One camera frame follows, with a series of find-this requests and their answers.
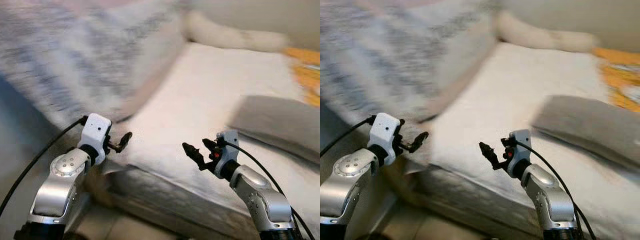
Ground plain grey pillow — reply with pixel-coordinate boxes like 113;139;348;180
227;95;321;165
531;95;640;173

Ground orange yellow cartoon blanket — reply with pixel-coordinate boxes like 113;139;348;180
282;46;321;107
592;46;640;113

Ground white quilted mattress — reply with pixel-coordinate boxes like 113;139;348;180
425;42;640;240
107;42;321;240

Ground grey bed base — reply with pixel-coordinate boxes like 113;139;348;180
82;162;261;240
385;160;546;240

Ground grey patterned blanket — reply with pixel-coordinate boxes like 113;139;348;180
320;0;503;126
0;0;193;126

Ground cream bolster pillow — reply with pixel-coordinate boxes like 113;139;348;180
185;11;288;53
495;11;601;53

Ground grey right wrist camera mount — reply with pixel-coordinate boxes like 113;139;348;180
507;129;532;178
216;130;241;178

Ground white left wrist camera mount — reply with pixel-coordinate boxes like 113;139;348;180
78;113;112;166
368;112;405;166

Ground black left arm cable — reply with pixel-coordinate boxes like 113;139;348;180
320;116;377;157
0;116;88;218

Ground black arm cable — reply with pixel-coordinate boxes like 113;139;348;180
222;141;316;240
515;140;598;240
320;116;377;157
0;116;88;218

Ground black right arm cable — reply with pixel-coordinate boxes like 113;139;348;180
222;141;316;240
515;140;598;240

